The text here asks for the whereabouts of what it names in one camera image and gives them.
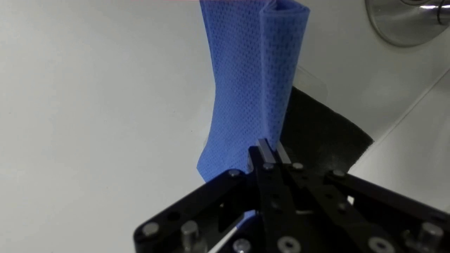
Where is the black sponge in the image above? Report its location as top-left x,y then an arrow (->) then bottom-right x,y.
281,89 -> 372,175

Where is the chrome tap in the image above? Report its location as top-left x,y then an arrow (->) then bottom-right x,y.
364,0 -> 450,48

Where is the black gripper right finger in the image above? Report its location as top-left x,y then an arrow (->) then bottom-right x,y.
277,147 -> 401,253

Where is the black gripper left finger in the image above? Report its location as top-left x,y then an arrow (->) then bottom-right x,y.
249,140 -> 301,253

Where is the blue paper towel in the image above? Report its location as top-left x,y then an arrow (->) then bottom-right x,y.
197,0 -> 309,182

